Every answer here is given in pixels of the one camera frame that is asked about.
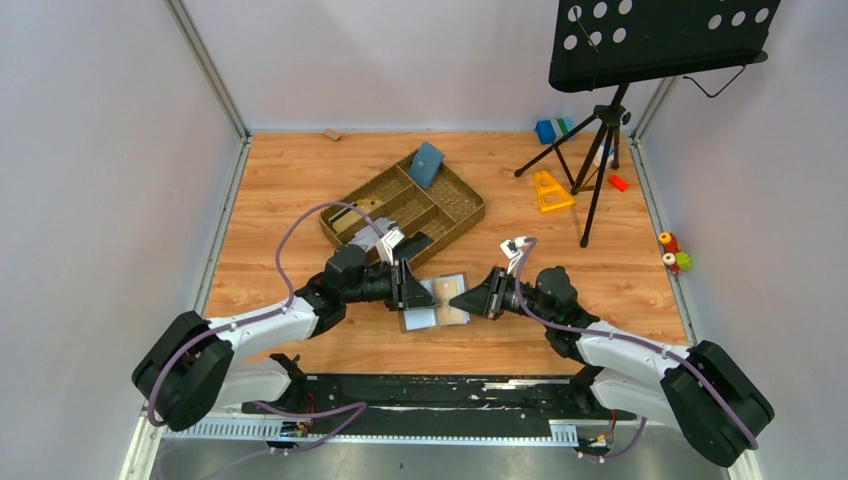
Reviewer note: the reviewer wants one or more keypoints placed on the small red block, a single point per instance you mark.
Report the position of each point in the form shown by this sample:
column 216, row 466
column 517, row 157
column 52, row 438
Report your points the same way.
column 618, row 183

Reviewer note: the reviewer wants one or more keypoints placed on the brown leather card holder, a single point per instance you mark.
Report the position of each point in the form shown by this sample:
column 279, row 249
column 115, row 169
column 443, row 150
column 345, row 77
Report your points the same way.
column 444, row 289

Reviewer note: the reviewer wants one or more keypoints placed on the gold credit card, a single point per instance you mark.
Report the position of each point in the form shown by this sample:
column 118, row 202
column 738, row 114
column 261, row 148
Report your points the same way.
column 346, row 217

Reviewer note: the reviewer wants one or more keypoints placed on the orange green toy pieces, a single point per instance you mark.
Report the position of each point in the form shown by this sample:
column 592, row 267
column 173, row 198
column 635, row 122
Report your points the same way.
column 674, row 258

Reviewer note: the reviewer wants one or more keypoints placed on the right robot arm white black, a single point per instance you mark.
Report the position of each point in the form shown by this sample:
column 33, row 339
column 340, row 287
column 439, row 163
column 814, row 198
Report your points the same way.
column 699, row 390

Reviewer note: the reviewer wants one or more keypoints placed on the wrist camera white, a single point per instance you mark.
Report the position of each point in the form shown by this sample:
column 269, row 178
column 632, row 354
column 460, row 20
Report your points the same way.
column 386, row 244
column 514, row 248

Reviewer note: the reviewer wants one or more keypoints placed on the black card in basket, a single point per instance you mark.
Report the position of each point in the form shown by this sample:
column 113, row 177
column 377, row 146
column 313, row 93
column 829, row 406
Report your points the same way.
column 412, row 246

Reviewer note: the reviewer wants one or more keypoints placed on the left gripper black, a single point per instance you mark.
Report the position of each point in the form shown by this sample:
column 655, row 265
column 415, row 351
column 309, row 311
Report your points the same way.
column 403, row 283

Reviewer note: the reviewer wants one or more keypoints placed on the blue leather card holder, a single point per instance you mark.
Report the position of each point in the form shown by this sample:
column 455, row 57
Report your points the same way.
column 425, row 164

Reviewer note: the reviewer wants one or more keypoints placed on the small cardboard piece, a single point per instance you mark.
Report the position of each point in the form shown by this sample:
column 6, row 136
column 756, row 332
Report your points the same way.
column 332, row 134

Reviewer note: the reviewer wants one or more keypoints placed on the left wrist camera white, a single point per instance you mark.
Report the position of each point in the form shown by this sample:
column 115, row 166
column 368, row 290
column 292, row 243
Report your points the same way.
column 386, row 244

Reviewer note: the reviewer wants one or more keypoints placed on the silver grey card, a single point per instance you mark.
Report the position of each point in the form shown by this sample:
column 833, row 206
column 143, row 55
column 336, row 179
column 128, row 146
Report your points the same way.
column 367, row 237

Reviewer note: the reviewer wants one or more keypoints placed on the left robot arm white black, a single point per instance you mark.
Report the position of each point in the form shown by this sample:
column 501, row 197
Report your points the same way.
column 198, row 365

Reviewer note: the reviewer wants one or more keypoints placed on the blue green white blocks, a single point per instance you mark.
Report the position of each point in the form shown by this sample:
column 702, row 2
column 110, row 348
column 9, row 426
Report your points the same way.
column 549, row 131

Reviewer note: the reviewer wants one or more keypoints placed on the yellow triangular toy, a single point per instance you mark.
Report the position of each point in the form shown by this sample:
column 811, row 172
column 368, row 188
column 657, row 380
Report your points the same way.
column 550, row 194

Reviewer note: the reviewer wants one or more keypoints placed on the black music stand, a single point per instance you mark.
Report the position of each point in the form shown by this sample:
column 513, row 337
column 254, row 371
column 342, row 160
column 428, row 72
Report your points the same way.
column 599, row 44

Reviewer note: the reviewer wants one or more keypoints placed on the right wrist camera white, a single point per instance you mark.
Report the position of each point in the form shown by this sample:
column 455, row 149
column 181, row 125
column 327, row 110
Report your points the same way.
column 514, row 248

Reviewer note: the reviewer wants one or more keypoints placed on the white cable duct rail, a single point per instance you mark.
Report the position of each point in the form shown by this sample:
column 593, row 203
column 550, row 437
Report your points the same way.
column 417, row 427

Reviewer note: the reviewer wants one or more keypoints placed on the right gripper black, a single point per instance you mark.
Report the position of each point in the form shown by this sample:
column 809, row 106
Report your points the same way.
column 495, row 292

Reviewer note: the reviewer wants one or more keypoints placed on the woven divided basket tray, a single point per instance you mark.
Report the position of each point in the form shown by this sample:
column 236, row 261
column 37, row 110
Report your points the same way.
column 445, row 211

